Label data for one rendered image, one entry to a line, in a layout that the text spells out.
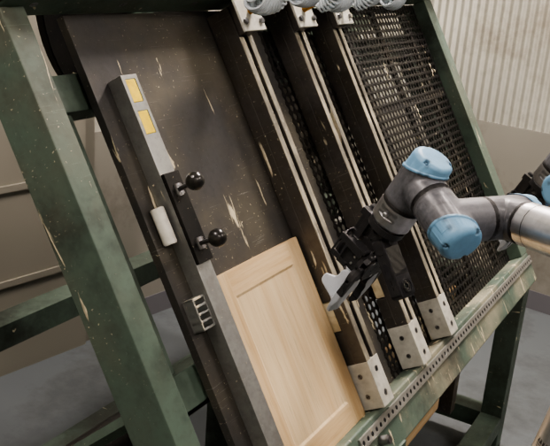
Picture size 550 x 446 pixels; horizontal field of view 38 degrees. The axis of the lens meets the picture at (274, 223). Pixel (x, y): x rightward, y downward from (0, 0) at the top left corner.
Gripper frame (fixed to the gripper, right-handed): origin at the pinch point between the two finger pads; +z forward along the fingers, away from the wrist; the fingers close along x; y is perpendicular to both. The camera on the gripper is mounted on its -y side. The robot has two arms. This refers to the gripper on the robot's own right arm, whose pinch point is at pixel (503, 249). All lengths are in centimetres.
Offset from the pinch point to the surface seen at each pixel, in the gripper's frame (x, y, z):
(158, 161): 76, 52, 0
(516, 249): -113, 16, 52
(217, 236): 79, 30, 0
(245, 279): 59, 29, 19
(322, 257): 31.5, 27.5, 19.5
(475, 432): -94, -21, 117
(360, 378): 29.6, 1.9, 39.1
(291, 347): 51, 14, 30
